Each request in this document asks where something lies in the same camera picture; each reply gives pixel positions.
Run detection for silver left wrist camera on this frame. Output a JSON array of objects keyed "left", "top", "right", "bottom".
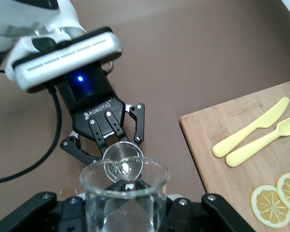
[{"left": 4, "top": 26, "right": 124, "bottom": 94}]

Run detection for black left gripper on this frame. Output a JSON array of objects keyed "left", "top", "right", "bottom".
[{"left": 54, "top": 63, "right": 146, "bottom": 168}]

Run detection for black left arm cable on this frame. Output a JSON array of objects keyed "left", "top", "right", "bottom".
[{"left": 0, "top": 84, "right": 63, "bottom": 186}]

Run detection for steel double jigger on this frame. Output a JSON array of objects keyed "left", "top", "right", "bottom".
[{"left": 102, "top": 142, "right": 145, "bottom": 182}]

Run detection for yellow plastic knife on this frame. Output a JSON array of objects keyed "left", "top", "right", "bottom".
[{"left": 212, "top": 97, "right": 290, "bottom": 159}]

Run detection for wooden cutting board metal handle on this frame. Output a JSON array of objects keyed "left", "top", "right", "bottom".
[{"left": 179, "top": 79, "right": 290, "bottom": 232}]

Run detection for yellow plastic fork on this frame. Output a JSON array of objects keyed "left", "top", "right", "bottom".
[{"left": 225, "top": 114, "right": 290, "bottom": 168}]

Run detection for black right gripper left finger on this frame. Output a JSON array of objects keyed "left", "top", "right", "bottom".
[{"left": 0, "top": 192, "right": 88, "bottom": 232}]

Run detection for clear glass shaker cup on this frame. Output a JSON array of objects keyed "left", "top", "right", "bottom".
[{"left": 79, "top": 156, "right": 171, "bottom": 232}]

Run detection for spilled liquid drops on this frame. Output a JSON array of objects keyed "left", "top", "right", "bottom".
[{"left": 59, "top": 186, "right": 80, "bottom": 196}]

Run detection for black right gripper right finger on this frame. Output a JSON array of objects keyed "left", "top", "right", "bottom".
[{"left": 159, "top": 193, "right": 260, "bottom": 232}]

